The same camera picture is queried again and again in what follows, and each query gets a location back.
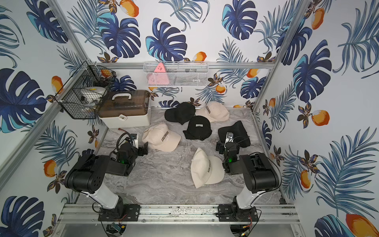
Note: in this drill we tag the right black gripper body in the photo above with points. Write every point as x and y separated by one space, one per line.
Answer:
221 146

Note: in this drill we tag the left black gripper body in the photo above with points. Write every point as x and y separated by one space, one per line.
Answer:
141 149

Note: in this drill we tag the beige cap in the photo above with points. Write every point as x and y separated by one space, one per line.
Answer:
160 137
205 169
214 112

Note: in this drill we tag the black cap with label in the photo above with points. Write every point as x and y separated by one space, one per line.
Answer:
199 128

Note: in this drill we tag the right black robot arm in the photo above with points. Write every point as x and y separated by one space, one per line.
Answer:
259 178

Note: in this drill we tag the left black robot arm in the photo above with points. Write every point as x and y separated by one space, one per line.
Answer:
87 176

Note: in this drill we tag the white box brown lid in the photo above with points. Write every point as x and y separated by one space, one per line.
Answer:
123 109

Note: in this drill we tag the white bowl in basket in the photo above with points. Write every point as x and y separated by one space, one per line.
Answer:
92 94

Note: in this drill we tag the pink triangle card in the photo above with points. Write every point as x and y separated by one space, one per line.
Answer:
159 77

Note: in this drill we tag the black wire basket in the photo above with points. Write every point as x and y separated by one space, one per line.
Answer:
87 75

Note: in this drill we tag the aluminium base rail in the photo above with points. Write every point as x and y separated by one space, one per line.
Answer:
208 214

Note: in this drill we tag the clear wall shelf tray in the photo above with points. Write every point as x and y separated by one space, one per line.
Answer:
181 74

